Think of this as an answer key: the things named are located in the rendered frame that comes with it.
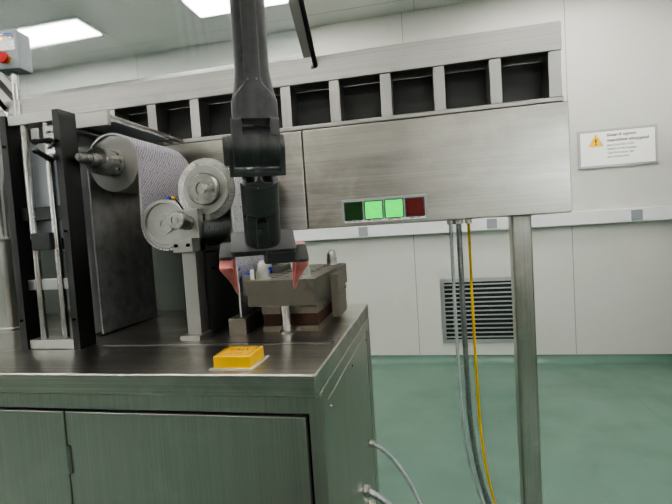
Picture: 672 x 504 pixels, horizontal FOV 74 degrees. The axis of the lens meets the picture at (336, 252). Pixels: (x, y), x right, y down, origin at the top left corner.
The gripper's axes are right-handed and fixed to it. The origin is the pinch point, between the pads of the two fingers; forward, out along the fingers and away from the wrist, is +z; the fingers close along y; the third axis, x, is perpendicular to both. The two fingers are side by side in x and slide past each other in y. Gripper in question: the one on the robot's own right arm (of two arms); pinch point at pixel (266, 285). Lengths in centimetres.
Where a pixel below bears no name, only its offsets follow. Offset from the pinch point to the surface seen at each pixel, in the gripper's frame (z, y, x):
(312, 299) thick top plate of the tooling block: 15.6, -10.1, -14.5
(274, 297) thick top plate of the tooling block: 16.5, -1.9, -17.7
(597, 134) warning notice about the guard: 48, -250, -219
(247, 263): 16.7, 3.9, -32.8
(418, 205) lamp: 10, -45, -46
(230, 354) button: 12.4, 7.1, 3.0
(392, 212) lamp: 13, -38, -48
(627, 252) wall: 122, -267, -171
